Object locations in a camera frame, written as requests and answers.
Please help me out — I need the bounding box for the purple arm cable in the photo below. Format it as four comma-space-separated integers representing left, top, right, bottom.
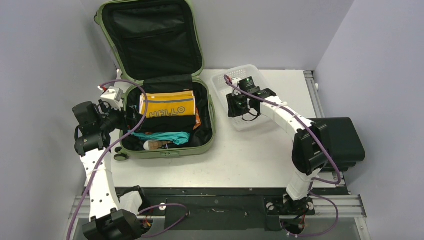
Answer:
65, 79, 190, 240
223, 74, 343, 239

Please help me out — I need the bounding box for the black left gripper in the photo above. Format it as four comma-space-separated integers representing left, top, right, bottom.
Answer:
97, 101, 145, 134

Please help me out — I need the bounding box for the white brown cosmetic palette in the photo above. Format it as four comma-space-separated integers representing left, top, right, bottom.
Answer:
143, 140, 173, 151

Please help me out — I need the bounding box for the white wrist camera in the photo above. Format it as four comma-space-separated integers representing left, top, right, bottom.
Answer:
230, 77, 242, 88
100, 86, 124, 111

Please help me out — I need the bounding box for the black and pink storage organizer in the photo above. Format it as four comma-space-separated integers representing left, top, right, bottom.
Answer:
312, 117, 366, 172

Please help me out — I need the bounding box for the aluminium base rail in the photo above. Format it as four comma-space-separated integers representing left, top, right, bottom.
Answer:
76, 195, 367, 219

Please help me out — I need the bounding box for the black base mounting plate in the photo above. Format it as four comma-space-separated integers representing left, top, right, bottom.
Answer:
82, 187, 350, 232

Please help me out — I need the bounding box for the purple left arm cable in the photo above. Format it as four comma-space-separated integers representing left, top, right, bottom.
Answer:
65, 79, 190, 240

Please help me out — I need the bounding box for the teal garment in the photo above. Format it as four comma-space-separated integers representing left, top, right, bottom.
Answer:
131, 131, 191, 145

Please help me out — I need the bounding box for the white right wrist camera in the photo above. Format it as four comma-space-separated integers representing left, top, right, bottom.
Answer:
230, 77, 242, 88

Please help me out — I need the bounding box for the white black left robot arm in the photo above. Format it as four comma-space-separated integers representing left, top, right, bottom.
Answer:
72, 101, 149, 240

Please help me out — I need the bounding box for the green hard-shell suitcase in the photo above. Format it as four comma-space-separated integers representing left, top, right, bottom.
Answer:
94, 0, 216, 161

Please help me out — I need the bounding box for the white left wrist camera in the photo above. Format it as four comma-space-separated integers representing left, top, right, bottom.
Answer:
100, 86, 124, 111

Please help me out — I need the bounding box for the white perforated plastic basket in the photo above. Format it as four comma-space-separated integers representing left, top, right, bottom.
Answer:
211, 64, 272, 131

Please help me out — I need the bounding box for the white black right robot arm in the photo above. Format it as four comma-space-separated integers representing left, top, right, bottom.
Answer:
224, 75, 330, 214

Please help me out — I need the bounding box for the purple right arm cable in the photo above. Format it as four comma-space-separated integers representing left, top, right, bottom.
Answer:
223, 74, 343, 239

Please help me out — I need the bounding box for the orange item in suitcase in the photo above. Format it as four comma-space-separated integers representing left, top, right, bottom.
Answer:
193, 107, 202, 130

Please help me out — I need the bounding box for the black folded garment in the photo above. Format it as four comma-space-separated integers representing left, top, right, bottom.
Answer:
135, 115, 196, 133

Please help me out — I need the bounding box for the yellow folded hello towel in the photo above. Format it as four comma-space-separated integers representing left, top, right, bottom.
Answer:
139, 90, 196, 118

